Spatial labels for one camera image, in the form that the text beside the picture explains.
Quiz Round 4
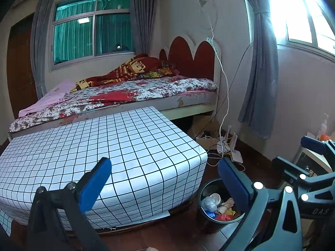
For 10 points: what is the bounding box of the white router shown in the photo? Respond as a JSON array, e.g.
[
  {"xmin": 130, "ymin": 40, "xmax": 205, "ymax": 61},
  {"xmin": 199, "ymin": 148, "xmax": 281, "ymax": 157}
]
[{"xmin": 225, "ymin": 125, "xmax": 244, "ymax": 164}]

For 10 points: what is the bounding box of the black white checked tablecloth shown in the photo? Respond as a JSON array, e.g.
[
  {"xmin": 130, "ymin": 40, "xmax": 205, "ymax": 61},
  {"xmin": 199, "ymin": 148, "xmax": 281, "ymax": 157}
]
[{"xmin": 0, "ymin": 106, "xmax": 208, "ymax": 237}]

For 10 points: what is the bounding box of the cardboard box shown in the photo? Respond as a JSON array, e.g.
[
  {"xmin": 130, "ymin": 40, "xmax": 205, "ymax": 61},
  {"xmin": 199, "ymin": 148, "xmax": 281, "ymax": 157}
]
[{"xmin": 195, "ymin": 122, "xmax": 223, "ymax": 149}]

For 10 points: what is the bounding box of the white cabinet with safe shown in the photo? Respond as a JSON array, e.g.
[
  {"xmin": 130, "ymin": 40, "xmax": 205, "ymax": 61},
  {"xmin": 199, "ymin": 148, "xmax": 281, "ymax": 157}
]
[{"xmin": 293, "ymin": 132, "xmax": 330, "ymax": 174}]

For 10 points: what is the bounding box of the white bed with red headboard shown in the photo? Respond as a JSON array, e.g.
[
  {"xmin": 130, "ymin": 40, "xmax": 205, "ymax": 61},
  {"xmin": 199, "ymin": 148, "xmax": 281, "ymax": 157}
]
[{"xmin": 8, "ymin": 29, "xmax": 223, "ymax": 136}]

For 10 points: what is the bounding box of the grey tied curtain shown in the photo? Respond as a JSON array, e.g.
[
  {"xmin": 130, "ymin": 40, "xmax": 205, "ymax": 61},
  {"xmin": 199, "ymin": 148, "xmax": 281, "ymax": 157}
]
[{"xmin": 238, "ymin": 5, "xmax": 279, "ymax": 139}]

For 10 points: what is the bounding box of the window with green curtain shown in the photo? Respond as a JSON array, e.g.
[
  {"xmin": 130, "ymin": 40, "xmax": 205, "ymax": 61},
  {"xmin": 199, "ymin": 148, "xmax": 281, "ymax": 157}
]
[{"xmin": 51, "ymin": 0, "xmax": 135, "ymax": 70}]

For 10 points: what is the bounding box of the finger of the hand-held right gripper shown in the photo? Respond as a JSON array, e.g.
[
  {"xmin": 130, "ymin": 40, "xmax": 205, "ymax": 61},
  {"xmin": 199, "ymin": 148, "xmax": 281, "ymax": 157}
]
[
  {"xmin": 272, "ymin": 157, "xmax": 335, "ymax": 189},
  {"xmin": 300, "ymin": 136, "xmax": 335, "ymax": 160}
]

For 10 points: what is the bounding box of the beige paper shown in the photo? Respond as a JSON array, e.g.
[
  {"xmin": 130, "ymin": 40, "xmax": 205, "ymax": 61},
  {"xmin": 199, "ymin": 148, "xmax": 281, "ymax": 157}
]
[{"xmin": 217, "ymin": 198, "xmax": 234, "ymax": 213}]

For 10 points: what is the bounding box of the brown wooden door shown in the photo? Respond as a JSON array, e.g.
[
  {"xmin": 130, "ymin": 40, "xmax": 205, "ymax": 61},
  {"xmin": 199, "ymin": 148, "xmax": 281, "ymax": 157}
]
[{"xmin": 6, "ymin": 13, "xmax": 37, "ymax": 118}]

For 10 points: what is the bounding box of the white pump bottle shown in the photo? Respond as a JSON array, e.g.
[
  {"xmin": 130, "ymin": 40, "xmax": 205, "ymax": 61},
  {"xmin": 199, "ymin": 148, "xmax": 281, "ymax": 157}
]
[{"xmin": 315, "ymin": 113, "xmax": 330, "ymax": 140}]

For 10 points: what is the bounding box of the bright window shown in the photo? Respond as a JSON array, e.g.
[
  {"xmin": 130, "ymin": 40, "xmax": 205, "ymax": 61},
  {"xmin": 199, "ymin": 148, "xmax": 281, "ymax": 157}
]
[{"xmin": 243, "ymin": 0, "xmax": 335, "ymax": 55}]

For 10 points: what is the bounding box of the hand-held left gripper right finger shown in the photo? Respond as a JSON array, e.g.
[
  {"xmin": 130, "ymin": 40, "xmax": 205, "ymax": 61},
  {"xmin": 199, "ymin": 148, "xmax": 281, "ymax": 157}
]
[{"xmin": 218, "ymin": 157, "xmax": 305, "ymax": 251}]

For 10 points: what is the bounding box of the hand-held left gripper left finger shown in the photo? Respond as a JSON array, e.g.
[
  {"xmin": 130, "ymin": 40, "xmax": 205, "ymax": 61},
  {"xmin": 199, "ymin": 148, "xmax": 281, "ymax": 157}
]
[{"xmin": 27, "ymin": 157, "xmax": 113, "ymax": 251}]

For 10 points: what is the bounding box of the pink cloth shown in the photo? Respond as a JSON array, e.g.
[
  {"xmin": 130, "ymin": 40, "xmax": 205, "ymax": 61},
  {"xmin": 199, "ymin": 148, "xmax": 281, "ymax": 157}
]
[{"xmin": 18, "ymin": 80, "xmax": 76, "ymax": 118}]

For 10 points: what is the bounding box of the red printed blanket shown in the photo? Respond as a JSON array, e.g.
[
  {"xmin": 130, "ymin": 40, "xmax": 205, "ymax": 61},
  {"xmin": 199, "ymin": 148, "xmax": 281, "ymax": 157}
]
[{"xmin": 69, "ymin": 54, "xmax": 181, "ymax": 93}]

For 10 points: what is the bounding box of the black trash bin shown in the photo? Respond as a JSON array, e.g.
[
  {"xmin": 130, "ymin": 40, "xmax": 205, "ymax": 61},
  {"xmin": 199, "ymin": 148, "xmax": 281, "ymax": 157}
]
[{"xmin": 197, "ymin": 178, "xmax": 246, "ymax": 234}]

